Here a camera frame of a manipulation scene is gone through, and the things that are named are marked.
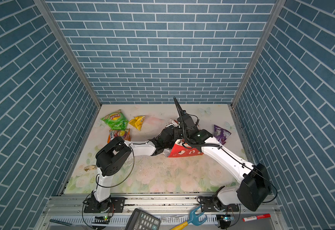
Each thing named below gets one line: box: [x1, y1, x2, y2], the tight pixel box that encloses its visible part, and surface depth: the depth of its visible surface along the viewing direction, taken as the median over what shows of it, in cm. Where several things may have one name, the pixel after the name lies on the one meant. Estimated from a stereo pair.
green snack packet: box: [100, 109, 129, 130], surface depth 104 cm
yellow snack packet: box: [128, 115, 146, 132], surface depth 105 cm
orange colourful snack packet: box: [107, 127, 132, 144], surface depth 95 cm
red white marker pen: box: [242, 213, 272, 222], surface depth 71 cm
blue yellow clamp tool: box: [170, 205, 208, 230], surface depth 70 cm
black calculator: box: [124, 208, 161, 230], surface depth 69 cm
